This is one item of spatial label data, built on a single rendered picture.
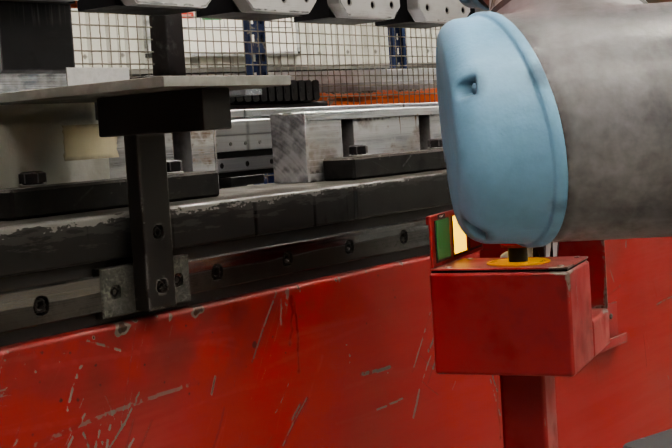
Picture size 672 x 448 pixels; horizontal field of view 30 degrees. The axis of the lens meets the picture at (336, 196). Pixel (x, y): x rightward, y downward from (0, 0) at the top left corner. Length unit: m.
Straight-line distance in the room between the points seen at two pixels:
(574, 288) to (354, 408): 0.34
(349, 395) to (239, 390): 0.21
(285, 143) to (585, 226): 1.11
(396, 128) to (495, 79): 1.27
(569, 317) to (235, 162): 0.75
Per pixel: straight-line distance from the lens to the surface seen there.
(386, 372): 1.62
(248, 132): 1.98
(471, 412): 1.80
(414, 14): 1.91
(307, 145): 1.68
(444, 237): 1.45
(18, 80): 1.37
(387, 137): 1.83
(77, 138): 1.38
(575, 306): 1.40
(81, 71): 1.30
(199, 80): 1.15
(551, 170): 0.59
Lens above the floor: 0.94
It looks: 3 degrees down
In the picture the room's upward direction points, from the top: 4 degrees counter-clockwise
